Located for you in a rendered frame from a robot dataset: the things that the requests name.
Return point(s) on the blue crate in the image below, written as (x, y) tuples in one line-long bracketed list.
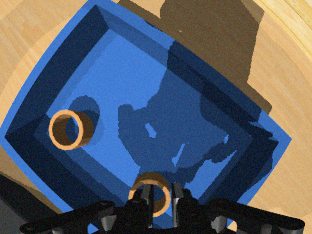
[(155, 107)]

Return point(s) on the bronze bushing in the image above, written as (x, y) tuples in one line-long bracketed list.
[(161, 205), (57, 129)]

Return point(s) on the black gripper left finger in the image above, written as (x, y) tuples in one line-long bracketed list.
[(131, 218)]

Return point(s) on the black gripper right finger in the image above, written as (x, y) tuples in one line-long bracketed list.
[(250, 220)]

